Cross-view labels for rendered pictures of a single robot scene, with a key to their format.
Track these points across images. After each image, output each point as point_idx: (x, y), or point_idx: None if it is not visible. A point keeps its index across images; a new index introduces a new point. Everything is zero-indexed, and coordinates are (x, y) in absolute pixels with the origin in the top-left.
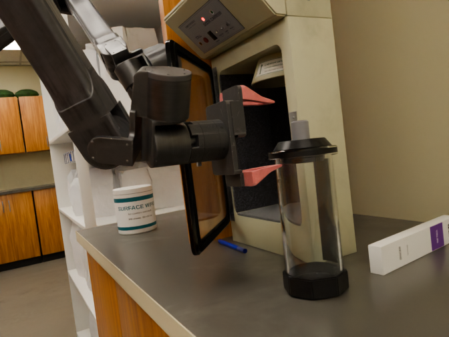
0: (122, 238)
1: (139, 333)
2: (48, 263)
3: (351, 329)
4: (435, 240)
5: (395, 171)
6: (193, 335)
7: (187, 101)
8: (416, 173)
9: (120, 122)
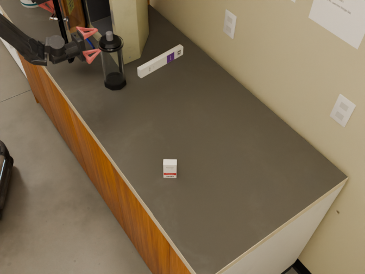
0: (26, 12)
1: (46, 74)
2: None
3: (118, 106)
4: (169, 59)
5: (177, 1)
6: (71, 104)
7: (63, 50)
8: (184, 7)
9: (40, 50)
